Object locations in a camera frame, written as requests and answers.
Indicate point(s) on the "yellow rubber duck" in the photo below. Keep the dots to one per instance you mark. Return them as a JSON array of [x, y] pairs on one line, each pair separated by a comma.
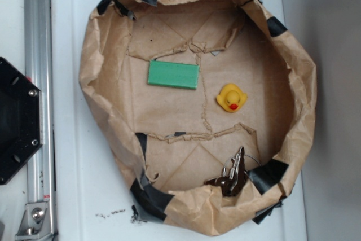
[[231, 98]]

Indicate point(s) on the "white plastic tray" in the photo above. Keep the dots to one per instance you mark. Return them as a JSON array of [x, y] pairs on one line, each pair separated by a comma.
[[93, 201]]

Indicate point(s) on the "green rectangular block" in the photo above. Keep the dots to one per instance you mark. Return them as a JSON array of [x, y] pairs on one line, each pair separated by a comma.
[[168, 74]]

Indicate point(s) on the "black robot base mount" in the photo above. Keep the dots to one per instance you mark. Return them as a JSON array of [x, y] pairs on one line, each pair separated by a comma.
[[20, 120]]

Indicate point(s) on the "brown paper bag bin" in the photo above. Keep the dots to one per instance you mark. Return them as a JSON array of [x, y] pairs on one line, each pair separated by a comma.
[[168, 141]]

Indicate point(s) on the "aluminium extrusion rail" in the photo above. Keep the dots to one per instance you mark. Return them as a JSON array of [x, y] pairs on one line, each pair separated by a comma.
[[38, 66]]

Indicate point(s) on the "metal corner bracket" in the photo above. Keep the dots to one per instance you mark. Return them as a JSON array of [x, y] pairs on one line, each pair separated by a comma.
[[35, 223]]

